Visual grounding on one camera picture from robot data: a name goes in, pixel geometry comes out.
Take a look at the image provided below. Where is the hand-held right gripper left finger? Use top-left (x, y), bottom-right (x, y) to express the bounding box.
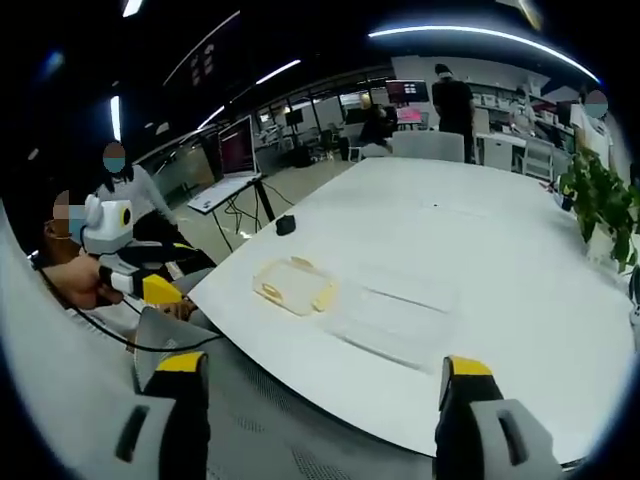
top-left (102, 351), bottom-right (211, 480)

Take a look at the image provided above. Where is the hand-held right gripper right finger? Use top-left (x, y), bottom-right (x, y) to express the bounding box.
top-left (433, 355), bottom-right (564, 480)

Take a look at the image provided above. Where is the person's left hand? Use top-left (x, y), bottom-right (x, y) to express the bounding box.
top-left (63, 257), bottom-right (126, 310)

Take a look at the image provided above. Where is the clear plastic container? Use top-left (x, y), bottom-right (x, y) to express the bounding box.
top-left (323, 269), bottom-right (460, 375)

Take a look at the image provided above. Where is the white framed monitor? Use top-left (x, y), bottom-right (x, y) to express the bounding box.
top-left (217, 114), bottom-right (262, 182)

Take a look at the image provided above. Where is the clear lid with yellow clips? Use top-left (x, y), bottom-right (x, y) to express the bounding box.
top-left (251, 255), bottom-right (340, 318)

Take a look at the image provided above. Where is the short ceiling light strip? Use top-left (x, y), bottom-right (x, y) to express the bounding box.
top-left (254, 59), bottom-right (303, 86)

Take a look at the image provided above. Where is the green potted plant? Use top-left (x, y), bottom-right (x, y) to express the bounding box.
top-left (558, 148), bottom-right (640, 275)

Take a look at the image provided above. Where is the white chair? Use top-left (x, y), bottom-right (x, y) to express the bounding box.
top-left (391, 130), bottom-right (466, 164)
top-left (522, 137), bottom-right (557, 180)

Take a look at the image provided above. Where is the long ceiling light strip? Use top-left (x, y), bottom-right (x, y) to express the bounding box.
top-left (368, 24), bottom-right (601, 85)

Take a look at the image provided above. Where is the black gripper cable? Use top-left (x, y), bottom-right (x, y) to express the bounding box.
top-left (63, 297), bottom-right (224, 353)

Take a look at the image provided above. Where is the wall screen with red picture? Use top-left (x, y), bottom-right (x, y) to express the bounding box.
top-left (384, 78), bottom-right (429, 108)

